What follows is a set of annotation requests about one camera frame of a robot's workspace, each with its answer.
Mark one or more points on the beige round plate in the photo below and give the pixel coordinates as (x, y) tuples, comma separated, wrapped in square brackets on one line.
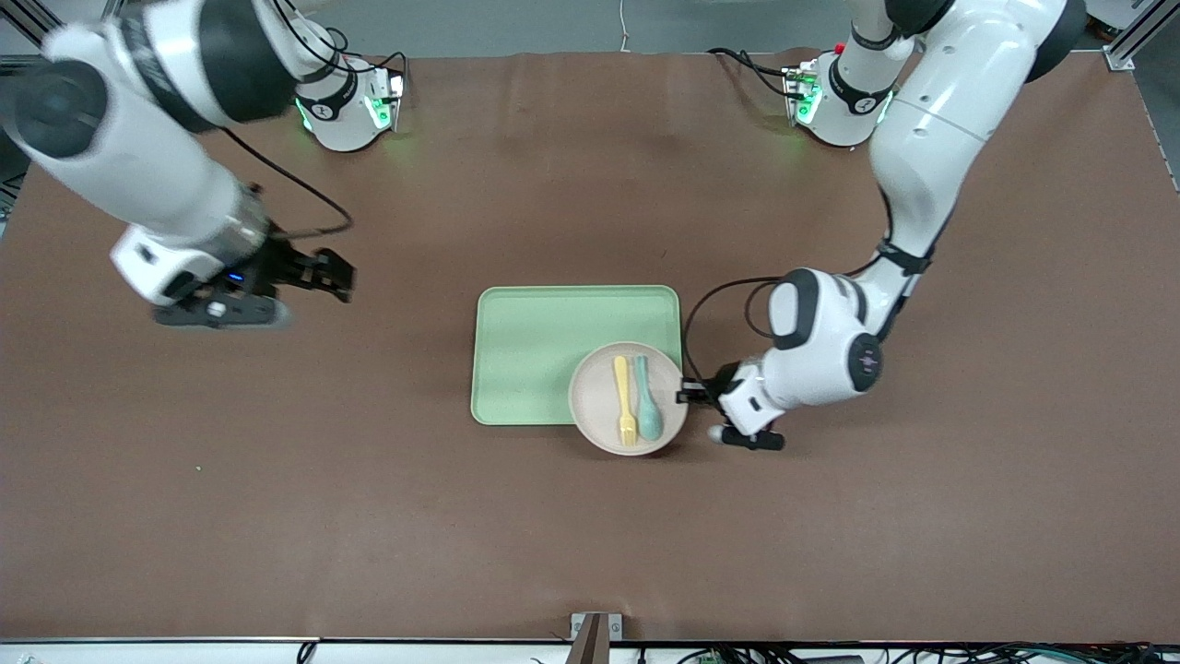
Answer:
[(590, 406)]

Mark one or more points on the teal plastic spoon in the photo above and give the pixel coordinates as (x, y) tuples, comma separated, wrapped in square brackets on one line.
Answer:
[(650, 420)]

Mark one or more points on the aluminium frame profile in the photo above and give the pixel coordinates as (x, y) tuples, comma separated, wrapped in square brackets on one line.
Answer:
[(1123, 57), (32, 14)]

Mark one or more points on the grey hub box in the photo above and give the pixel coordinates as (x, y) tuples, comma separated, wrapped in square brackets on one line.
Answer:
[(834, 660)]

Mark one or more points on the light green rectangular tray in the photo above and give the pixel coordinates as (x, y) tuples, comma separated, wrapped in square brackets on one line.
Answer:
[(525, 350)]

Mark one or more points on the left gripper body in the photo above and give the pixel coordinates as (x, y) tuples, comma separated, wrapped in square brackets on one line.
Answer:
[(717, 384)]

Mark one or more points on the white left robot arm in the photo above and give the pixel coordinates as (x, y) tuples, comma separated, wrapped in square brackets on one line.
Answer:
[(949, 120)]

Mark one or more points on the yellow plastic fork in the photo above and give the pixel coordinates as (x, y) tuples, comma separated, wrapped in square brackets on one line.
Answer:
[(625, 397)]

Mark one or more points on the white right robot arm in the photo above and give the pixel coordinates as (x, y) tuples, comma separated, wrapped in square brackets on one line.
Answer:
[(138, 157)]

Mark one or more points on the aluminium camera post bracket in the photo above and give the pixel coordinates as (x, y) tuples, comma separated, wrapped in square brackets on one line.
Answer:
[(595, 636)]

